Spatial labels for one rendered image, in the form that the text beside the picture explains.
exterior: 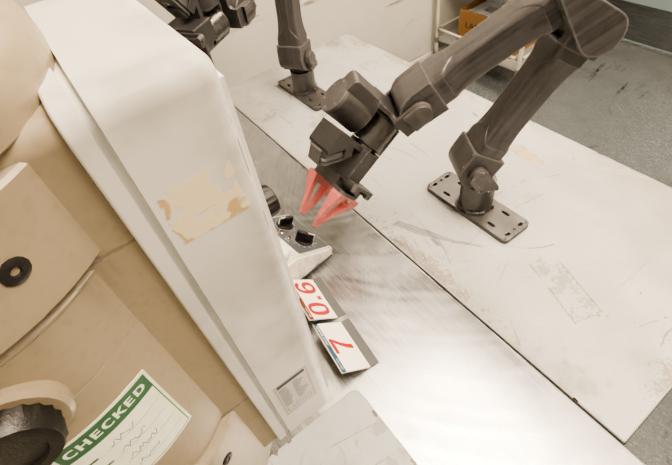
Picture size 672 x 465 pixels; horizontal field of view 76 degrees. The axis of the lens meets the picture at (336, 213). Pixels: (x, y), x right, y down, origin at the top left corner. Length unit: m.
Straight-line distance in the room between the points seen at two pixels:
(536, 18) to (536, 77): 0.10
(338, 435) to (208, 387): 0.49
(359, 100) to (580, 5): 0.30
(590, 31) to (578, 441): 0.53
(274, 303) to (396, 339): 0.57
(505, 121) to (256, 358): 0.63
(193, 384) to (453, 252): 0.68
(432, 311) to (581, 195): 0.39
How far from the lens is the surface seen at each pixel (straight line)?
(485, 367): 0.71
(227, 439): 0.20
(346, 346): 0.69
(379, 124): 0.67
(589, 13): 0.68
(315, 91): 1.23
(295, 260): 0.74
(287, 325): 0.17
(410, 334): 0.72
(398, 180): 0.94
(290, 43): 1.15
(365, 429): 0.66
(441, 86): 0.65
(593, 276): 0.84
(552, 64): 0.72
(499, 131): 0.75
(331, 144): 0.60
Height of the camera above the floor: 1.54
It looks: 47 degrees down
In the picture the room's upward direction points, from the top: 10 degrees counter-clockwise
